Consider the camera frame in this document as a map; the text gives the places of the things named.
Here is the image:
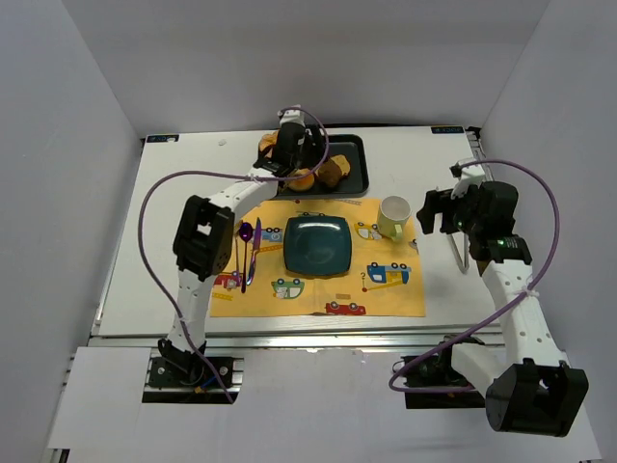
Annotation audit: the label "black baking tray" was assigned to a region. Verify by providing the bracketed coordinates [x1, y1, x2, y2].
[275, 134, 369, 200]

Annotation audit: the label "glazed ring donut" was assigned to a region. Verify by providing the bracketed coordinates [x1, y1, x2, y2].
[286, 169, 315, 193]

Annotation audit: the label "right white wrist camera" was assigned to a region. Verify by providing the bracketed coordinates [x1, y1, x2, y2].
[450, 158, 486, 198]

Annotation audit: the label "dark teal square plate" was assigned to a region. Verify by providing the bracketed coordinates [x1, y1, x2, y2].
[283, 215, 352, 278]

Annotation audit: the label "pale green mug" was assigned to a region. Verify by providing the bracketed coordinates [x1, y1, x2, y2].
[377, 196, 412, 241]

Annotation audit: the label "purple iridescent knife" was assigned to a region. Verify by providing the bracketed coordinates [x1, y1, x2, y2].
[246, 218, 262, 286]

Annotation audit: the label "purple iridescent spoon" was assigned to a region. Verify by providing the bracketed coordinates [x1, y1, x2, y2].
[239, 222, 254, 293]

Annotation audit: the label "yellow vehicle print placemat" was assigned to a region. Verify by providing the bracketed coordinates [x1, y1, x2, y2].
[210, 199, 425, 317]

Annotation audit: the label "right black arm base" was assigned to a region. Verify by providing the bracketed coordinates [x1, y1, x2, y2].
[403, 347, 485, 410]

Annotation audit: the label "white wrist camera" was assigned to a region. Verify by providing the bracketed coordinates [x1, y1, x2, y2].
[278, 108, 305, 127]
[450, 158, 486, 198]

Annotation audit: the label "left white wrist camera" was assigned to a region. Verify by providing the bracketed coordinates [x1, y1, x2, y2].
[278, 108, 305, 127]

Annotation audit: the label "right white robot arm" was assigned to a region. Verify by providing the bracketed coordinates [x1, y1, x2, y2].
[416, 181, 589, 438]

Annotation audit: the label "brown bread slice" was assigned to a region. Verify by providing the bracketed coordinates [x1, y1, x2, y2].
[316, 154, 351, 188]

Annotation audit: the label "large orange crusty bread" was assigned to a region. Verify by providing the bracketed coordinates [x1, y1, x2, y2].
[258, 130, 279, 158]

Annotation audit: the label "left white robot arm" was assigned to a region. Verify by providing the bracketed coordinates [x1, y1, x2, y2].
[153, 111, 329, 376]

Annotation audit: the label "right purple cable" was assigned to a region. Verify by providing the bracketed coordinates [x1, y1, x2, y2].
[388, 159, 563, 395]

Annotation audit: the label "metal serving tongs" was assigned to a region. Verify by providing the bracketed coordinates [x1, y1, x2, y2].
[447, 233, 469, 275]

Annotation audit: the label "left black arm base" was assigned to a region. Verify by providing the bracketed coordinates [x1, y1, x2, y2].
[142, 339, 242, 405]

